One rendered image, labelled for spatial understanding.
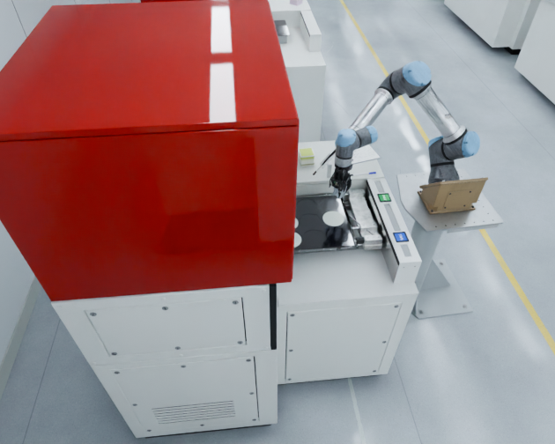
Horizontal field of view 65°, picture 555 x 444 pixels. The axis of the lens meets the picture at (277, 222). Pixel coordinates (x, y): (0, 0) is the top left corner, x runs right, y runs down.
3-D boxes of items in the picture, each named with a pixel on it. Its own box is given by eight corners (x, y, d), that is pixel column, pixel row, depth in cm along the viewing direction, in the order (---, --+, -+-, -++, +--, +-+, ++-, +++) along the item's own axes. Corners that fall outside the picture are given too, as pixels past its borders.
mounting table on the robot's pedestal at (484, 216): (456, 186, 255) (463, 167, 246) (495, 240, 224) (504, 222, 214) (383, 193, 250) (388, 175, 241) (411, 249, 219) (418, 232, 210)
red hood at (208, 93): (50, 302, 132) (-54, 136, 90) (100, 149, 189) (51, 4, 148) (294, 283, 137) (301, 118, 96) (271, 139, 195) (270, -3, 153)
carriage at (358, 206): (364, 250, 197) (365, 246, 195) (346, 197, 223) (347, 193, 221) (381, 249, 197) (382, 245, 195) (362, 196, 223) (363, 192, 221)
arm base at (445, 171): (450, 182, 228) (448, 164, 228) (465, 180, 213) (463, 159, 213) (423, 185, 227) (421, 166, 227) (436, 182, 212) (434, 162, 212)
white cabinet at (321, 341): (273, 392, 237) (272, 307, 179) (261, 258, 305) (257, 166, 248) (388, 381, 241) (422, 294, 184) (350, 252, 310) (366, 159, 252)
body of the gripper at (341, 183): (328, 188, 194) (330, 166, 185) (335, 178, 199) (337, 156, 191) (344, 193, 191) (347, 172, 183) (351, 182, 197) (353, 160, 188)
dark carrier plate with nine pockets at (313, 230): (277, 252, 190) (277, 251, 190) (270, 200, 215) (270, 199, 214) (354, 246, 193) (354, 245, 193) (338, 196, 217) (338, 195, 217)
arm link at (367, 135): (360, 128, 193) (341, 136, 189) (376, 122, 183) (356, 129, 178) (366, 144, 194) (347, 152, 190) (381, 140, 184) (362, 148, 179)
